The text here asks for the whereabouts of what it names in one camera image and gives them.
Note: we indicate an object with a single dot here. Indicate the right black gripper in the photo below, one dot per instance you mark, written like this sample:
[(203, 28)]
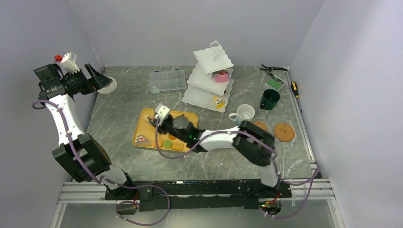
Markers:
[(161, 126)]

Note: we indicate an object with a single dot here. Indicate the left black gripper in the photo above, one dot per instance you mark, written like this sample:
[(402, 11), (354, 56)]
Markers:
[(97, 81)]

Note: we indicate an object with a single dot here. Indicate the green round macaron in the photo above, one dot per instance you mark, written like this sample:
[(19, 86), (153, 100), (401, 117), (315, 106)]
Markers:
[(167, 144)]

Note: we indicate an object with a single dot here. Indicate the white triangle cake slice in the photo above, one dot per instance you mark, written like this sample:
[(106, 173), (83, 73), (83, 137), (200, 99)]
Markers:
[(141, 140)]

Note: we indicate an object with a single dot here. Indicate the cream triangle cake slice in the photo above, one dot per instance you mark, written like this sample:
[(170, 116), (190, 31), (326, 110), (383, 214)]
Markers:
[(219, 103)]

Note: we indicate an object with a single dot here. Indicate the white three-tier dessert stand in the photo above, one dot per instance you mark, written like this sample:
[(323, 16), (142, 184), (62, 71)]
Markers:
[(201, 87)]

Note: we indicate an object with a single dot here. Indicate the pink cake with cherry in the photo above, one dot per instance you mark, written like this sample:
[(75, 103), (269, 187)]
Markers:
[(221, 77)]

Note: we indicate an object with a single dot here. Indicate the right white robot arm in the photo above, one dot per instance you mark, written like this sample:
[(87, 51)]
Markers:
[(251, 141)]

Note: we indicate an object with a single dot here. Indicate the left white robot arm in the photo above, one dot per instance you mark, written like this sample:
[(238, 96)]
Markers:
[(78, 153)]

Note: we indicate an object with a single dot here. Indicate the white tape roll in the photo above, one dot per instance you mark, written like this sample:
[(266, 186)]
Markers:
[(109, 88)]

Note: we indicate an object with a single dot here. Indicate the yellow square biscuit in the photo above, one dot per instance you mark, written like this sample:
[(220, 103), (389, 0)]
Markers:
[(177, 146)]

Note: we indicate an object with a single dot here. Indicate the tan waffle round cookie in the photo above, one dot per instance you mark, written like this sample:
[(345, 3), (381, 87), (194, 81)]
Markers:
[(158, 143)]

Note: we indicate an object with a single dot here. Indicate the yellow serving tray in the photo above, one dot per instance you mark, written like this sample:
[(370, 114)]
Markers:
[(144, 128)]

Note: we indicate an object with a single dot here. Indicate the clear plastic compartment box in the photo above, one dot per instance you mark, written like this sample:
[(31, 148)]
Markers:
[(163, 81)]

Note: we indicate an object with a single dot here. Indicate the white blue mug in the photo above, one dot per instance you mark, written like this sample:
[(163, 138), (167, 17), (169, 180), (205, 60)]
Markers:
[(245, 112)]

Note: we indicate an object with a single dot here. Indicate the dark green mug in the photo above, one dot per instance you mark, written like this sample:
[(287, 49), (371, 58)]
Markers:
[(269, 99)]

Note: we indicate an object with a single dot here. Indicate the green white packet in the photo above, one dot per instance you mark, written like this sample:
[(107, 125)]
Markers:
[(275, 83)]

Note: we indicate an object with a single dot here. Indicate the black pliers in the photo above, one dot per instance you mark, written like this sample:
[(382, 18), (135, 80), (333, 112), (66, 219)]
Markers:
[(272, 68)]

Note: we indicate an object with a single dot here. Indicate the yellow black screwdriver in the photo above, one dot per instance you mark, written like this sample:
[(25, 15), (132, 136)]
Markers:
[(295, 92)]

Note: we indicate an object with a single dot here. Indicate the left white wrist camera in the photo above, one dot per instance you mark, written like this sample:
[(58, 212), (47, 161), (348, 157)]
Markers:
[(68, 63)]

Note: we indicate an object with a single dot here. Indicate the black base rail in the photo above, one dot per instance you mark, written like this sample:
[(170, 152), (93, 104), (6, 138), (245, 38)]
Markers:
[(198, 194)]

